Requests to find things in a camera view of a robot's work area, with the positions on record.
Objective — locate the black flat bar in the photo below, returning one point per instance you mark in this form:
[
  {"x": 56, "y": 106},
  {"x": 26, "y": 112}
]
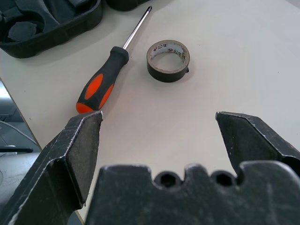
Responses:
[{"x": 16, "y": 150}]

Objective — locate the black tool case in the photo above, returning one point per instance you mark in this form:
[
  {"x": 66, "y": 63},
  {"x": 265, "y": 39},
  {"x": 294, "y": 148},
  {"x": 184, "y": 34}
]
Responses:
[{"x": 61, "y": 30}]

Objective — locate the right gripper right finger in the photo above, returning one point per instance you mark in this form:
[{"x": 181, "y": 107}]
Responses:
[{"x": 253, "y": 143}]

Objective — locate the black orange Phillips screwdriver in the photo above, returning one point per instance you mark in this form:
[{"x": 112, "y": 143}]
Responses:
[{"x": 103, "y": 78}]

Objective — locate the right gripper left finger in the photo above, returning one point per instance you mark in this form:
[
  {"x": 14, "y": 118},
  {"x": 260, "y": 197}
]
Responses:
[{"x": 54, "y": 168}]

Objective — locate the black electrical tape roll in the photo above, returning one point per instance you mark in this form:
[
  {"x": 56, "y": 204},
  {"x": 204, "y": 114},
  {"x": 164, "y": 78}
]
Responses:
[{"x": 164, "y": 75}]

